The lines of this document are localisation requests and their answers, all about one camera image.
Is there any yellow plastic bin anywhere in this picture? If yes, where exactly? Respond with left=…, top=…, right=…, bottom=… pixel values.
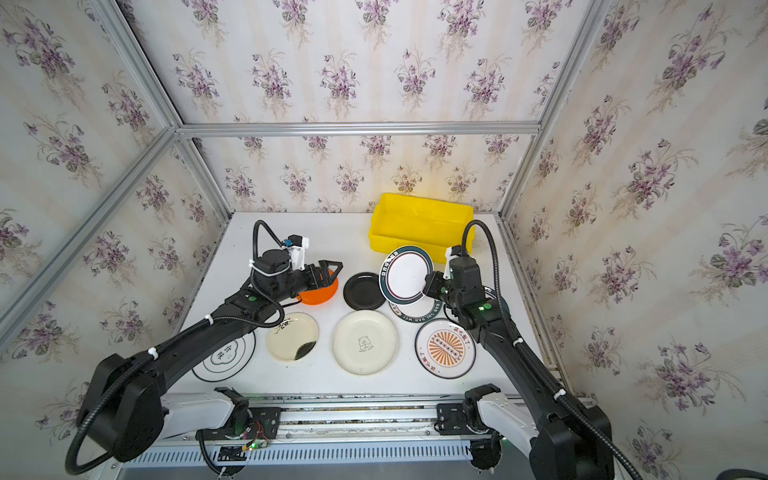
left=368, top=193, right=474, bottom=264

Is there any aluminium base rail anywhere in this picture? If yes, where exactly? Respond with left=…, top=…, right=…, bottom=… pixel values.
left=89, top=392, right=607, bottom=480

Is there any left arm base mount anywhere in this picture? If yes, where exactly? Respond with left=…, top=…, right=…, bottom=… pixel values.
left=195, top=387, right=282, bottom=479

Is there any aluminium frame post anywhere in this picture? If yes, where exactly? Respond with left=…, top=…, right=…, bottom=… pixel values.
left=497, top=0, right=628, bottom=220
left=0, top=0, right=232, bottom=349

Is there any white plate green text rim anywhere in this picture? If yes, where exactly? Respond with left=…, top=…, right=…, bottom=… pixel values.
left=389, top=296, right=443, bottom=323

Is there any aluminium frame post left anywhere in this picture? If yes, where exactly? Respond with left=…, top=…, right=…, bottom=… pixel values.
left=0, top=0, right=232, bottom=349

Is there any cream plate bear drawing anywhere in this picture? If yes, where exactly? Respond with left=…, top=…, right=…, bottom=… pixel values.
left=331, top=310, right=399, bottom=376

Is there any black round plate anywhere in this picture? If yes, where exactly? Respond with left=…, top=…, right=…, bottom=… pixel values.
left=343, top=272, right=386, bottom=311

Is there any orange plastic plate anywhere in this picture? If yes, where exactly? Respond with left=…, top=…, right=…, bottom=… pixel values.
left=298, top=279, right=339, bottom=306

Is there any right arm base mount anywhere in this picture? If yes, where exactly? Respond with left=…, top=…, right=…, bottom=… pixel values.
left=433, top=384, right=502, bottom=471

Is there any aluminium frame post right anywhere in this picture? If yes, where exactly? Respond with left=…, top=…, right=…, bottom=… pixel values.
left=497, top=0, right=628, bottom=220

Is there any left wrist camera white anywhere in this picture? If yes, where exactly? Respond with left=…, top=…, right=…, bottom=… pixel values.
left=284, top=234, right=309, bottom=270

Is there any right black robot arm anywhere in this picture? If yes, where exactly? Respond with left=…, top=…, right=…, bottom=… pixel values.
left=423, top=220, right=640, bottom=479

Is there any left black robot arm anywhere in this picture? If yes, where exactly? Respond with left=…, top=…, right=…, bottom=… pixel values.
left=64, top=235, right=343, bottom=476

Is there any white plate orange sunburst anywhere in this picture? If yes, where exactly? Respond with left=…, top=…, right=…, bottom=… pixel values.
left=414, top=319, right=477, bottom=380

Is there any cream plate black ink pattern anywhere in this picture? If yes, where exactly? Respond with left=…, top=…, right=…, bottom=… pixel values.
left=266, top=312, right=319, bottom=362

